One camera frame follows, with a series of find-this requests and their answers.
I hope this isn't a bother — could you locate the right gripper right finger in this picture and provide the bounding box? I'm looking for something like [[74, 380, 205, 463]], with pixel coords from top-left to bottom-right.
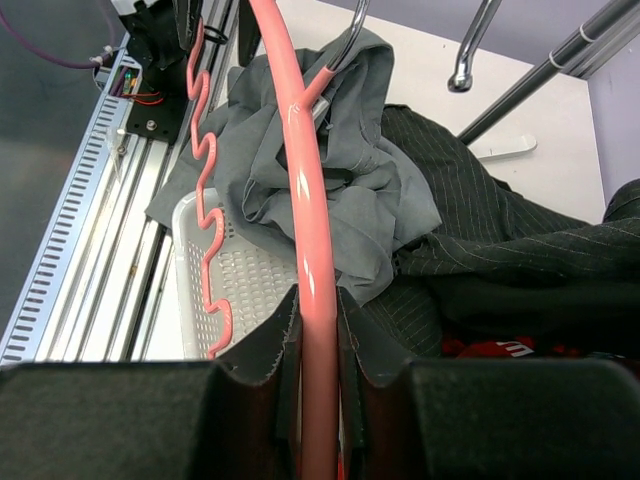
[[337, 289, 639, 479]]

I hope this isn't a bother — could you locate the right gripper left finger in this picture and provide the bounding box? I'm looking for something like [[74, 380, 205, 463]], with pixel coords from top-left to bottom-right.
[[1, 288, 302, 479]]

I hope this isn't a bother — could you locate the pink hanger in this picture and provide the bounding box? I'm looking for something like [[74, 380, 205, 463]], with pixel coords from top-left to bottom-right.
[[186, 1, 368, 479]]

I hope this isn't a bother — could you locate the black pinstripe shirt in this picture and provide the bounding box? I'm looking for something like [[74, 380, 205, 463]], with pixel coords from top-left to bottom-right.
[[365, 105, 639, 358]]

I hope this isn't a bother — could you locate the grey shirt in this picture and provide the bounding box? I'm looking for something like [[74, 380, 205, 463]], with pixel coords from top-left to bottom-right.
[[145, 27, 444, 307]]

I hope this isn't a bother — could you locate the lilac hanger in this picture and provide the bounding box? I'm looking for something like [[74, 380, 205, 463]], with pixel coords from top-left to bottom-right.
[[447, 0, 502, 93]]

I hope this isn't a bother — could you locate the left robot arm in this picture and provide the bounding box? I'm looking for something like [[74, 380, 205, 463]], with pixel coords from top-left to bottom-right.
[[111, 0, 203, 70]]

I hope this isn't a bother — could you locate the red black plaid shirt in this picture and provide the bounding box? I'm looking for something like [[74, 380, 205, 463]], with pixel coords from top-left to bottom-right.
[[441, 336, 587, 359]]

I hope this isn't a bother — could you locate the clothes rack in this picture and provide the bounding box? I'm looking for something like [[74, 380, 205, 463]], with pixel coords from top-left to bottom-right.
[[458, 1, 639, 145]]

